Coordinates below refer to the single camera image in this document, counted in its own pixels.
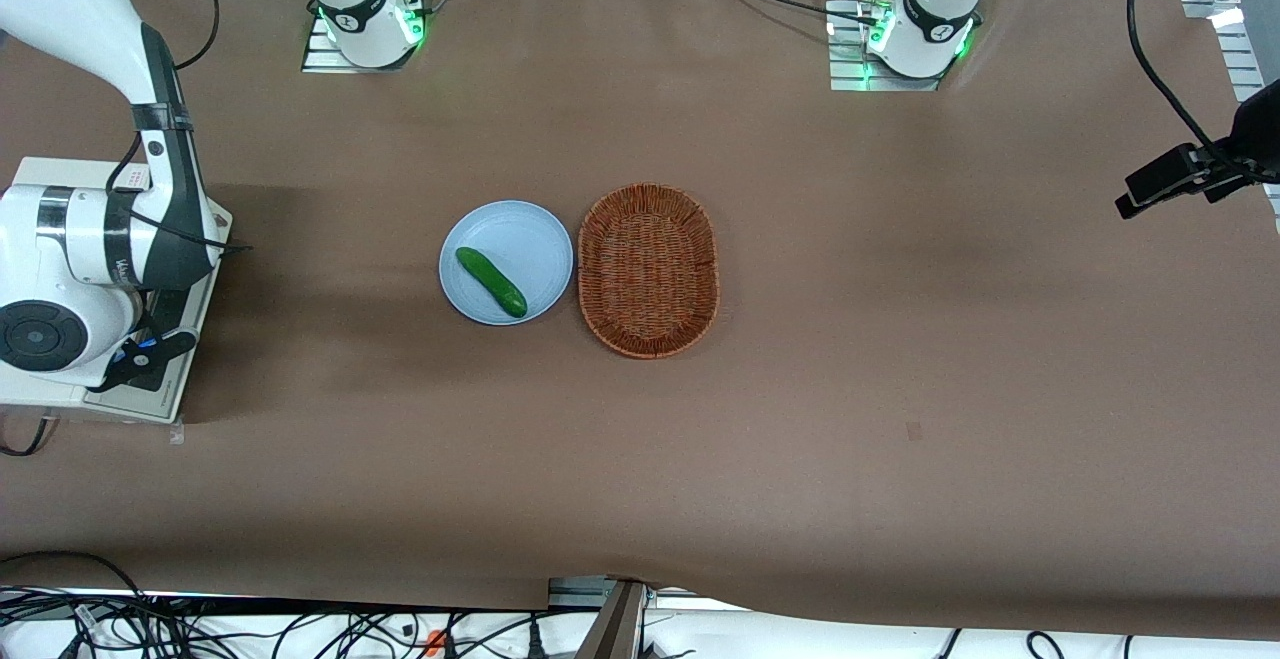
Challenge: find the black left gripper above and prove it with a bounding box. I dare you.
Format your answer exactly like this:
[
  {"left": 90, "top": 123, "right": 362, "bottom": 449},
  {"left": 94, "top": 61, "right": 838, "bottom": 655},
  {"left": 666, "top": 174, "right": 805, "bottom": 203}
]
[{"left": 1203, "top": 79, "right": 1280, "bottom": 204}]

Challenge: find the white toaster oven body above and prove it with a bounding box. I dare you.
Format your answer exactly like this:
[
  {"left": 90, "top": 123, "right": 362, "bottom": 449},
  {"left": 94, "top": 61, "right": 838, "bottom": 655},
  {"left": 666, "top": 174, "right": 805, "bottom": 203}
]
[{"left": 0, "top": 157, "right": 234, "bottom": 425}]

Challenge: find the slotted aluminium extrusion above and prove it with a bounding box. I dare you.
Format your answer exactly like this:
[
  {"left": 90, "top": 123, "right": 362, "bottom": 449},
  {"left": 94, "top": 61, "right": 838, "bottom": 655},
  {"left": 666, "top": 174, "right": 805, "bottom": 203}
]
[{"left": 1213, "top": 21, "right": 1280, "bottom": 235}]

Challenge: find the brown paper table cover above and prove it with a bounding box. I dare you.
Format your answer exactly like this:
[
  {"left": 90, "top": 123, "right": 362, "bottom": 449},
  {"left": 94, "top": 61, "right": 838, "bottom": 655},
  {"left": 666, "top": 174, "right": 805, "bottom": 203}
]
[{"left": 0, "top": 0, "right": 1280, "bottom": 640}]

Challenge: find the brown wicker basket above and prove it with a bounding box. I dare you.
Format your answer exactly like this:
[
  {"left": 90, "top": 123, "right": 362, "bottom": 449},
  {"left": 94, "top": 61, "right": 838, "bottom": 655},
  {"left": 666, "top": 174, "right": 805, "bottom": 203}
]
[{"left": 577, "top": 183, "right": 721, "bottom": 360}]

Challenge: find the light blue plate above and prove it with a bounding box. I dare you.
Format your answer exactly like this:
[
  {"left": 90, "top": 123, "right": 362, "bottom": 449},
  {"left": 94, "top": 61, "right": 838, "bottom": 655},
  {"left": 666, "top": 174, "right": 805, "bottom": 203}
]
[{"left": 439, "top": 200, "right": 575, "bottom": 326}]

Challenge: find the green cucumber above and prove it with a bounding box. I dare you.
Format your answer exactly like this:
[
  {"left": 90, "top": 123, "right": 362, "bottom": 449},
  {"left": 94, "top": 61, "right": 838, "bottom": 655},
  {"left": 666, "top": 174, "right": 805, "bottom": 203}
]
[{"left": 455, "top": 246, "right": 529, "bottom": 319}]

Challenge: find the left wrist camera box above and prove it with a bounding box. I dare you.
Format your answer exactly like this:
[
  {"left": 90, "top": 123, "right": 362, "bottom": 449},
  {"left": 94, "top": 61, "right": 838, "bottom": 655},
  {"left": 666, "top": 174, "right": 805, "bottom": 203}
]
[{"left": 1115, "top": 143, "right": 1204, "bottom": 220}]

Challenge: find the black left camera cable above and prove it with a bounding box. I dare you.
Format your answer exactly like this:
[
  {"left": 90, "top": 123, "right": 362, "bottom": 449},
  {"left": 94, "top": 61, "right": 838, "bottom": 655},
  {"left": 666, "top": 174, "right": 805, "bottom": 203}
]
[{"left": 1127, "top": 0, "right": 1217, "bottom": 152}]

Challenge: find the black camera cable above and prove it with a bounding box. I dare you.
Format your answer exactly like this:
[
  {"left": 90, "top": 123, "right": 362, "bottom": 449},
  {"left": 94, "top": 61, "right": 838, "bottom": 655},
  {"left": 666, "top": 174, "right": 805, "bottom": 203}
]
[
  {"left": 105, "top": 129, "right": 253, "bottom": 258},
  {"left": 1127, "top": 0, "right": 1217, "bottom": 152}
]

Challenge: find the aluminium left arm base plate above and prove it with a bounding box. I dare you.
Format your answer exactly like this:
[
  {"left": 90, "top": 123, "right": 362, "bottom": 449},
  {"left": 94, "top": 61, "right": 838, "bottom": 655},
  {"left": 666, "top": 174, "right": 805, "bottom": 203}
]
[{"left": 827, "top": 0, "right": 946, "bottom": 93}]

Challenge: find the dark diagonal frame beam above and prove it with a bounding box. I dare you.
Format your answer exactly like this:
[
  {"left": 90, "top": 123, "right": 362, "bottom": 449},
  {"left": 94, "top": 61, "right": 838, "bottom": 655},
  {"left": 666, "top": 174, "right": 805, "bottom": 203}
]
[{"left": 575, "top": 581, "right": 651, "bottom": 659}]

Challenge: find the silver frame bracket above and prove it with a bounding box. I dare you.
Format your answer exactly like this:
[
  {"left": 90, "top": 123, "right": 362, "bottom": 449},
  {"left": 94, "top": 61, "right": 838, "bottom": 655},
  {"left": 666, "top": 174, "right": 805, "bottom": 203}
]
[{"left": 548, "top": 576, "right": 613, "bottom": 609}]

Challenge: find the aluminium right arm base plate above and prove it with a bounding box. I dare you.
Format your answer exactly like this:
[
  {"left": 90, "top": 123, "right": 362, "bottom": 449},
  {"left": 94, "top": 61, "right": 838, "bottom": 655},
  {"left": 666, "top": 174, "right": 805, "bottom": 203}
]
[{"left": 301, "top": 11, "right": 426, "bottom": 74}]

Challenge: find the black right camera cable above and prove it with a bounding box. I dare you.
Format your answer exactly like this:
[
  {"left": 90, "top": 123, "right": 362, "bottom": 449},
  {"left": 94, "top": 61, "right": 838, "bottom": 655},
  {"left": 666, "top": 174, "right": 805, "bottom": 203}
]
[{"left": 105, "top": 129, "right": 253, "bottom": 258}]

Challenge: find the black oven power cord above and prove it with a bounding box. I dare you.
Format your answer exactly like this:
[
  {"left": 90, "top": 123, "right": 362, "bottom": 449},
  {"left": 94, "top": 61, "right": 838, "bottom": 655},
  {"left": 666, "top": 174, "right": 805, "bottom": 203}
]
[{"left": 0, "top": 415, "right": 58, "bottom": 458}]

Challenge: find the black looped floor cable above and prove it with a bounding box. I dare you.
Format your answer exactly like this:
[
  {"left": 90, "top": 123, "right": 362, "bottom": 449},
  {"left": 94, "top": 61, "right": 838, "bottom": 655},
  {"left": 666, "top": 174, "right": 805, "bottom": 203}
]
[{"left": 0, "top": 550, "right": 151, "bottom": 630}]

